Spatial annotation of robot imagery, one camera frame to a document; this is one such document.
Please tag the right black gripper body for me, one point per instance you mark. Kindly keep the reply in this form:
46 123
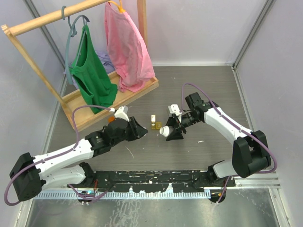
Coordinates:
189 120

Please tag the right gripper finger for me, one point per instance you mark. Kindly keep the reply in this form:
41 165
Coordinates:
174 134
172 121

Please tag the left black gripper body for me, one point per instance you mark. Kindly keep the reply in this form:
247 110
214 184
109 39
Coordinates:
129 134

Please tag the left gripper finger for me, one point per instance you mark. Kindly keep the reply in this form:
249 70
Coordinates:
134 126
142 131

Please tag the white-capped dark pill bottle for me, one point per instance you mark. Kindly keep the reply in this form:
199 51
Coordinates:
166 130

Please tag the yellow two-compartment pill box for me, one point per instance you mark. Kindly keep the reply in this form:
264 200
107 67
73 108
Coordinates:
155 125

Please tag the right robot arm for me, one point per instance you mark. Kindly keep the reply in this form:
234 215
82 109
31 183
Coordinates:
250 153

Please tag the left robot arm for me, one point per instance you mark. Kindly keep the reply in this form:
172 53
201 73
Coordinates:
30 175

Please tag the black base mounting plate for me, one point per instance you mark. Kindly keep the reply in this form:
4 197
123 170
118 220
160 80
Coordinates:
149 181

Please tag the wooden clothes rack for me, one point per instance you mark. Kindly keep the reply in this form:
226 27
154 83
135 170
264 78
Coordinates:
77 111

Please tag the pink shirt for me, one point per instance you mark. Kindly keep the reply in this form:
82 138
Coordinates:
127 50

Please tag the green tank top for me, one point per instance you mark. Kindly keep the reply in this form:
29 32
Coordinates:
90 75

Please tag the lavender cloth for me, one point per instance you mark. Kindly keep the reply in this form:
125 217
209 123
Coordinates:
106 62

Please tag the grey-blue clothes hanger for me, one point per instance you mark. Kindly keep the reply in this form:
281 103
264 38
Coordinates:
71 34

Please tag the orange clothes hanger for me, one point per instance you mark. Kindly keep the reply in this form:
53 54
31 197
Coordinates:
119 6

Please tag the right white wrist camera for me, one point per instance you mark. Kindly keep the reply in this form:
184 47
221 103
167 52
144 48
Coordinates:
174 110

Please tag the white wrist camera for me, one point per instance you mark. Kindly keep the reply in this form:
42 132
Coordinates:
120 112
174 110

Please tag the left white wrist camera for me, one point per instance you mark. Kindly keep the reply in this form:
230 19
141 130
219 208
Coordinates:
120 112

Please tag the white slotted cable duct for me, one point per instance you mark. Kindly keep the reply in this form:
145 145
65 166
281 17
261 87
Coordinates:
68 194

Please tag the aluminium frame rail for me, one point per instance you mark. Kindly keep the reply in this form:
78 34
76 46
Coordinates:
258 181

